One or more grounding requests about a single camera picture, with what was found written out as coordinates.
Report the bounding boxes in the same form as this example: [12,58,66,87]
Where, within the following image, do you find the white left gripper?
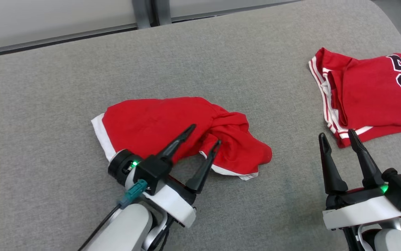
[108,124,222,229]

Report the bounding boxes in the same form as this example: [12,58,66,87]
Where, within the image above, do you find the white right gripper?
[318,129,401,251]

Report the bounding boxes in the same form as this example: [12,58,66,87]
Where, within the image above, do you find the red shorts with white hem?
[91,97,273,181]

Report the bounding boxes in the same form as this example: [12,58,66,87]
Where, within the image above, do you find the grey partition base rail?
[171,0,303,23]
[0,22,139,59]

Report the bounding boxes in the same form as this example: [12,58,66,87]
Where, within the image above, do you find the left camera cable teal plug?
[78,179,148,251]

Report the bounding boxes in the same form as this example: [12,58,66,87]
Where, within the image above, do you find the grey metal partition post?
[132,0,172,29]

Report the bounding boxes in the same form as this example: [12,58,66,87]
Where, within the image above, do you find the red white basketball jersey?
[308,47,401,149]

